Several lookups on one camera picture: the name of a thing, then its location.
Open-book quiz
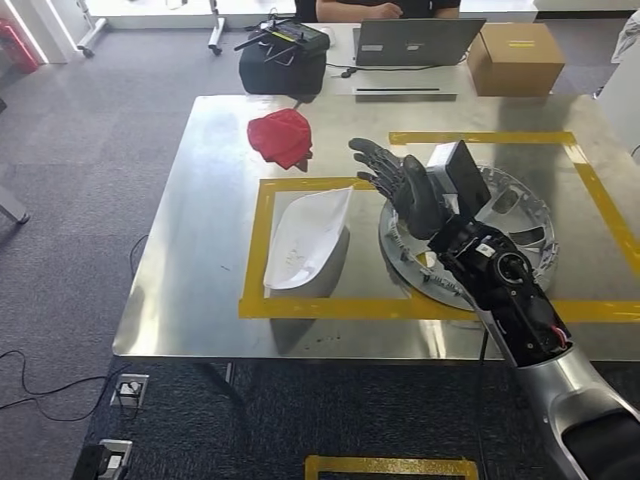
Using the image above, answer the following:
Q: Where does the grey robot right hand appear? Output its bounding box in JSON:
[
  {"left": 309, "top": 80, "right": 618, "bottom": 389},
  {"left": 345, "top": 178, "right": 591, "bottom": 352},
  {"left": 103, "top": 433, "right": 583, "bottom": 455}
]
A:
[{"left": 348, "top": 137, "right": 453, "bottom": 242}]

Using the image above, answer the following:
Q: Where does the white plastic shell part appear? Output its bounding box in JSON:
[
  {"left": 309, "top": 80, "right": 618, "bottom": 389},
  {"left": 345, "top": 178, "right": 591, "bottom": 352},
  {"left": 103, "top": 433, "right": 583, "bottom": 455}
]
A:
[{"left": 263, "top": 186, "right": 355, "bottom": 291}]

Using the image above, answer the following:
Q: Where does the yellow workbench tape rectangle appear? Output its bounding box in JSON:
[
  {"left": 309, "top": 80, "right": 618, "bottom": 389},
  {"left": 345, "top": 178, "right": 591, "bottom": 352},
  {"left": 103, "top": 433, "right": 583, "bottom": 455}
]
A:
[{"left": 238, "top": 130, "right": 640, "bottom": 324}]

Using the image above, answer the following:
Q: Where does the steel workbench table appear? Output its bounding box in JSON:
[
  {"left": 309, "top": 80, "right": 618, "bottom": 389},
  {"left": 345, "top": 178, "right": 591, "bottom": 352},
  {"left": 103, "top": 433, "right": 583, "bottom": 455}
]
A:
[{"left": 112, "top": 92, "right": 640, "bottom": 386}]

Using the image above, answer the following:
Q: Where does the round silver fan shroud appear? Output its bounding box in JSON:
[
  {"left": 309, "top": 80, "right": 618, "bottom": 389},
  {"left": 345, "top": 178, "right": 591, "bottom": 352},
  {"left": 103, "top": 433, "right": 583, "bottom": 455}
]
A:
[{"left": 378, "top": 163, "right": 560, "bottom": 313}]

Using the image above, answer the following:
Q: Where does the grey laptop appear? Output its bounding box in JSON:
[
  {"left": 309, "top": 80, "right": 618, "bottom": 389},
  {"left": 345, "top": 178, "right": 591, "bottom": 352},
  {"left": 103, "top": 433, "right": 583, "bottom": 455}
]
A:
[{"left": 352, "top": 17, "right": 487, "bottom": 68}]

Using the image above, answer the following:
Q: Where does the red cloth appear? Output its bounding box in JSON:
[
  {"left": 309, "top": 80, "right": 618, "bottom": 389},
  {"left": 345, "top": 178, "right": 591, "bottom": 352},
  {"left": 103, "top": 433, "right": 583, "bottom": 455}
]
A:
[{"left": 247, "top": 108, "right": 315, "bottom": 172}]

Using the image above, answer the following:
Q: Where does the brown cardboard box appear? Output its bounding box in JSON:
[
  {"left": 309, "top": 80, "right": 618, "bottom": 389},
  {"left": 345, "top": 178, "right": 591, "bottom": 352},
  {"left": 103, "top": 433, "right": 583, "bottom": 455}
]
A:
[{"left": 466, "top": 23, "right": 567, "bottom": 99}]

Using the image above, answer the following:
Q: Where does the black bag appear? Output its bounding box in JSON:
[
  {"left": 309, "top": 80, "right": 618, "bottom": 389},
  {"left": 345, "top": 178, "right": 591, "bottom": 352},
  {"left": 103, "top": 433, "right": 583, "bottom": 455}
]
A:
[{"left": 238, "top": 40, "right": 328, "bottom": 97}]

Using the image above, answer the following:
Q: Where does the yellow floor tape square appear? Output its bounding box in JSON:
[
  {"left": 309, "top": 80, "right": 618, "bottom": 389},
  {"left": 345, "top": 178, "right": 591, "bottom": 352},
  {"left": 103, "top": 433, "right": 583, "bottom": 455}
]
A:
[{"left": 304, "top": 454, "right": 480, "bottom": 480}]

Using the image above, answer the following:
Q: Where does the steel floor socket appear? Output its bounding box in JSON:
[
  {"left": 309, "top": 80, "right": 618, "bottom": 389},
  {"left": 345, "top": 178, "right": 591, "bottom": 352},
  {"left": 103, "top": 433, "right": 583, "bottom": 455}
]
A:
[
  {"left": 98, "top": 438, "right": 134, "bottom": 480},
  {"left": 109, "top": 373, "right": 150, "bottom": 409}
]

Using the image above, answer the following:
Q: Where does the white table leg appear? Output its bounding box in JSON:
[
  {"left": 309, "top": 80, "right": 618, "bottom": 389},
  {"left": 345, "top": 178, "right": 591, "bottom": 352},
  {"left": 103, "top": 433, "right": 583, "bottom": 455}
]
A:
[{"left": 0, "top": 184, "right": 31, "bottom": 227}]

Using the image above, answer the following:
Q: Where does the red floor object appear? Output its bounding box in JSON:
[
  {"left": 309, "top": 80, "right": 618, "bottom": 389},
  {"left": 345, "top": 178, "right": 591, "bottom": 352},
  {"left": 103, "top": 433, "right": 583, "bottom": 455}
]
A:
[{"left": 0, "top": 18, "right": 39, "bottom": 75}]

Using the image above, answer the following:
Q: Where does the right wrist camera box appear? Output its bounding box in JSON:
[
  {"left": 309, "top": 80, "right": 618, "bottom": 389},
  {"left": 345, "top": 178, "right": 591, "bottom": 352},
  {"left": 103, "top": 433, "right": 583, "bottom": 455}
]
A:
[{"left": 426, "top": 140, "right": 493, "bottom": 227}]

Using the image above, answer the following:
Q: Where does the black laptop cable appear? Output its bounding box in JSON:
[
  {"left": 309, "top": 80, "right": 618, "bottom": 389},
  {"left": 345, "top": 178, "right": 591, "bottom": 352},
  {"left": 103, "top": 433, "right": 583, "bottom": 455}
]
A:
[{"left": 325, "top": 60, "right": 454, "bottom": 79}]

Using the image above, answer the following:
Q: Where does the black floor cable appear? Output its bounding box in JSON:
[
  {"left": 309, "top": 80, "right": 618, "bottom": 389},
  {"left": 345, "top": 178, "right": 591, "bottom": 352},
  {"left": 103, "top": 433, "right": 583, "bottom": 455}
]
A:
[
  {"left": 128, "top": 233, "right": 150, "bottom": 281},
  {"left": 0, "top": 349, "right": 132, "bottom": 424}
]

